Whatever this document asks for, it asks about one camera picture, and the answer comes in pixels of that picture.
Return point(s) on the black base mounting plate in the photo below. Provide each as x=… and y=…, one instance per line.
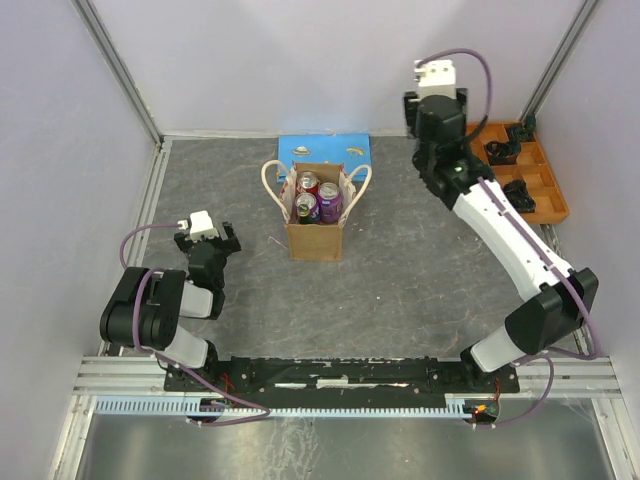
x=355, y=383

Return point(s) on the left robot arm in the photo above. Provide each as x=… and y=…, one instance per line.
x=147, y=304

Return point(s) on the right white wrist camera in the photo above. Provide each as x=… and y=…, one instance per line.
x=437, y=77

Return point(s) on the orange compartment tray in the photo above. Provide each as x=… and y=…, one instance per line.
x=532, y=167

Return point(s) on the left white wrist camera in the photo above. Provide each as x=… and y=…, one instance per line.
x=198, y=226

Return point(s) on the green topped dark can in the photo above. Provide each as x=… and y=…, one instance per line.
x=307, y=208

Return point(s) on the red cola can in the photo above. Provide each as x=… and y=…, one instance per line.
x=307, y=182

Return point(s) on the purple soda can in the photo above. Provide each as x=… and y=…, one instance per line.
x=330, y=202

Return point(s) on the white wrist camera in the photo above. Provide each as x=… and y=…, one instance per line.
x=198, y=226
x=437, y=77

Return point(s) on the teal rolled sock corner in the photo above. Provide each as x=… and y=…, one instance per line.
x=523, y=131

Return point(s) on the black rolled sock upper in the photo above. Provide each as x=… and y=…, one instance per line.
x=502, y=153

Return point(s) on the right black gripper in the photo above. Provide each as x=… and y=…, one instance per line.
x=411, y=107

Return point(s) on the black rolled sock lower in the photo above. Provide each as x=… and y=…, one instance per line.
x=518, y=196

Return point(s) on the black rolled sock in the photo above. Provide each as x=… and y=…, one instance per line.
x=502, y=153
x=518, y=196

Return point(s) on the aluminium frame rail front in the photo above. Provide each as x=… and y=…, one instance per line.
x=141, y=376

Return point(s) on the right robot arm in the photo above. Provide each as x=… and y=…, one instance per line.
x=557, y=298

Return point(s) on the burlap canvas bag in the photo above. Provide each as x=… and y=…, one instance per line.
x=321, y=242

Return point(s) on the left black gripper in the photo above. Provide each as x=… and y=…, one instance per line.
x=228, y=245

